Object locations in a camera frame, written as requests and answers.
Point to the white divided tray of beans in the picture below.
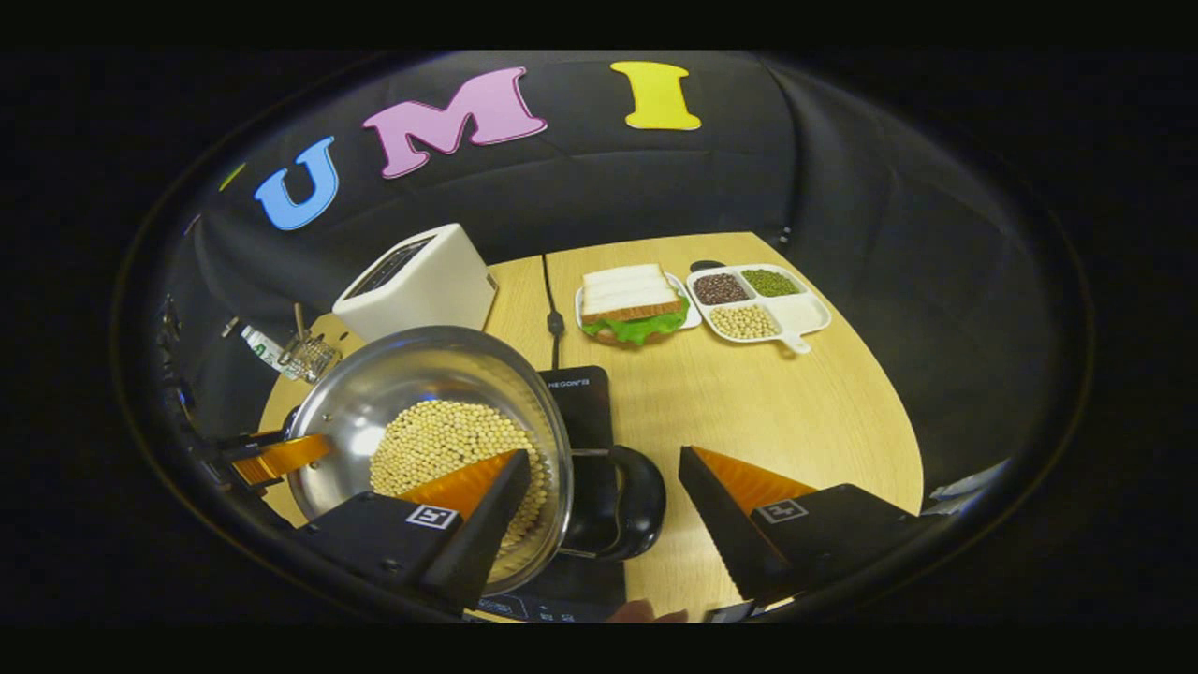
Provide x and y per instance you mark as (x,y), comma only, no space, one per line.
(796,309)

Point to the sandwich with lettuce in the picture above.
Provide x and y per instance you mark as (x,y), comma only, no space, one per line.
(632,295)

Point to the wooden stick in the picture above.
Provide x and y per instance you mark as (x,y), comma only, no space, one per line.
(299,320)

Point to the white toaster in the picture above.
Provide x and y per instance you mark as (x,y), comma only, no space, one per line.
(421,281)

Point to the white plate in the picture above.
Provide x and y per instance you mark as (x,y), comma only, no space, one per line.
(693,314)

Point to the white plastic bottle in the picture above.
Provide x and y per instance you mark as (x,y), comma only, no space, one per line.
(262,346)

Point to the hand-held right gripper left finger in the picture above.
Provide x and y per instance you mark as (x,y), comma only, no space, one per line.
(468,552)

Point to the black induction cooktop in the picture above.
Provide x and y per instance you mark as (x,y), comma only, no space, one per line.
(585,412)

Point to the black backdrop cloth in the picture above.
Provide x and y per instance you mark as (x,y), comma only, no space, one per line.
(842,187)

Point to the pile of yellow soybeans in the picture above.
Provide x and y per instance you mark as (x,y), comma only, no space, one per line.
(440,440)

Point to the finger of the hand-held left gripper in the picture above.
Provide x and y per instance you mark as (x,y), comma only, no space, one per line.
(281,459)

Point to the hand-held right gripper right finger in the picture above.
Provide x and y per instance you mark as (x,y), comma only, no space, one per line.
(730,534)

